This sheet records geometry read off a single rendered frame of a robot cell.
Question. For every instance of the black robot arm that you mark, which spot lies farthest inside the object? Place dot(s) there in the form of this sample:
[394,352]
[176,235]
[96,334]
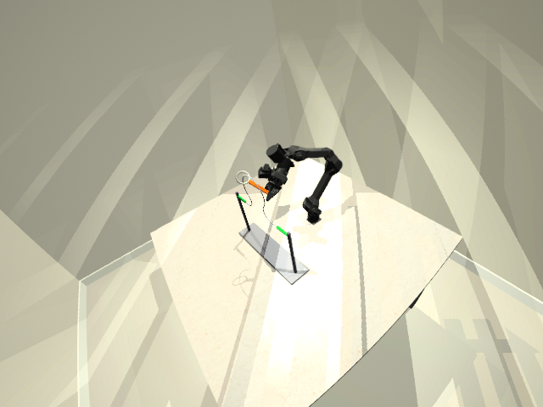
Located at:
[298,154]

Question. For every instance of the orange handle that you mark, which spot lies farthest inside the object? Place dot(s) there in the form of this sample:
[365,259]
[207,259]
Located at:
[251,183]

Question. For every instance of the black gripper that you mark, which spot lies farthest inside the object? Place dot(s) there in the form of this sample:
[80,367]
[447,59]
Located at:
[278,178]

